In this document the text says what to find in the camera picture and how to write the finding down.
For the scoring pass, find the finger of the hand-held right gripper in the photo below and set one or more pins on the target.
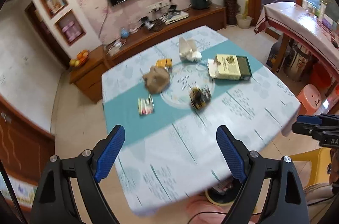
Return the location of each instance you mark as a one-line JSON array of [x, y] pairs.
[[304, 128], [308, 120]]

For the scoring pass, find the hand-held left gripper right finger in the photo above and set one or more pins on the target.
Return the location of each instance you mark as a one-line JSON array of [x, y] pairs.
[[231, 155]]

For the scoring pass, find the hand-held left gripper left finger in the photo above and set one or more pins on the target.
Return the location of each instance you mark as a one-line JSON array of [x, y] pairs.
[[110, 155]]

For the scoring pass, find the black bin yellow rim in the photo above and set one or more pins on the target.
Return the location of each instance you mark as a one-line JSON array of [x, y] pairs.
[[222, 199]]

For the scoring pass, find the small printed snack packet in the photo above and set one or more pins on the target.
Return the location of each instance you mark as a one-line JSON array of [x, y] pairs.
[[145, 106]]

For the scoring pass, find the black yellow wrapper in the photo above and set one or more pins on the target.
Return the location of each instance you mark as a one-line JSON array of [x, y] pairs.
[[200, 98]]

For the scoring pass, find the cream green box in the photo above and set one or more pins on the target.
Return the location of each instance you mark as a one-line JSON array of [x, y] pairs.
[[229, 67]]

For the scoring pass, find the brown paper bag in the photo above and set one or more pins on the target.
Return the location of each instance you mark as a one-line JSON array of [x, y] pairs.
[[156, 81]]

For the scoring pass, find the white tissue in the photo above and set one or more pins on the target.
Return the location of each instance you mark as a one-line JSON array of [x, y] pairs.
[[212, 65]]

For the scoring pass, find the small orange box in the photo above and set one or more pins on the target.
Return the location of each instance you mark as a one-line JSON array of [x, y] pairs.
[[164, 63]]

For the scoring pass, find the pink plastic stool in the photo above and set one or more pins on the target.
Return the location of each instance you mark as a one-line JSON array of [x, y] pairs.
[[311, 98]]

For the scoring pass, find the yellow plastic chair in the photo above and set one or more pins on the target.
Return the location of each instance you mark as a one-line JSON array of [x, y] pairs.
[[312, 165]]

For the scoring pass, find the red bucket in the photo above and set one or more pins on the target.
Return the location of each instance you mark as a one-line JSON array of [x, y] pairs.
[[320, 77]]

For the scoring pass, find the leaf print tablecloth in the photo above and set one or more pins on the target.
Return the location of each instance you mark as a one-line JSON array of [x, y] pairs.
[[185, 150]]

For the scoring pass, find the steel pot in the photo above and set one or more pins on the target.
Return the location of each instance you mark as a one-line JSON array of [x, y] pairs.
[[299, 62]]

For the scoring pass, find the person's pink pants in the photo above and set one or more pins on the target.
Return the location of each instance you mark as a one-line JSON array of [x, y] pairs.
[[204, 213]]

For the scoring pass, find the dark cardboard box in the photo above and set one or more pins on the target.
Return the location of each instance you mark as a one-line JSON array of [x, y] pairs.
[[274, 57]]

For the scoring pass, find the wooden television cabinet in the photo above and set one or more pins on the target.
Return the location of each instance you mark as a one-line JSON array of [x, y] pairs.
[[90, 78]]

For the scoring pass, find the brown wooden door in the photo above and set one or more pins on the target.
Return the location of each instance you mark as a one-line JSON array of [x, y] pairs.
[[23, 144]]

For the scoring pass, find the fruit bowl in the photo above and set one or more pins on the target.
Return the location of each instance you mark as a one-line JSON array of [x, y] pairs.
[[79, 58]]

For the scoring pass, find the side table white cloth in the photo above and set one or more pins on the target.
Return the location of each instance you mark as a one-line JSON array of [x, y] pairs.
[[294, 17]]

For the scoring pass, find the white bucket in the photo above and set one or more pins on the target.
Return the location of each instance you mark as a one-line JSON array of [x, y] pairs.
[[244, 21]]

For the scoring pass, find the blue round gadget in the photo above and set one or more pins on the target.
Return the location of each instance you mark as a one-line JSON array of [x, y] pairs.
[[125, 33]]

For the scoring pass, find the tall dark woven basket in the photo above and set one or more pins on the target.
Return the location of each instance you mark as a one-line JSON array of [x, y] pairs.
[[230, 9]]

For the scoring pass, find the white set-top box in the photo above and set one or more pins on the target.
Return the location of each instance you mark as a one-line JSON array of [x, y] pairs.
[[177, 18]]

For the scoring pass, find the framed picture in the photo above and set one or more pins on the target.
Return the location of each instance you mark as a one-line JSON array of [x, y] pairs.
[[56, 1]]

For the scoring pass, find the wall sockets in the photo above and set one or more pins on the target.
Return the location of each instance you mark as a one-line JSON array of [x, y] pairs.
[[159, 4]]

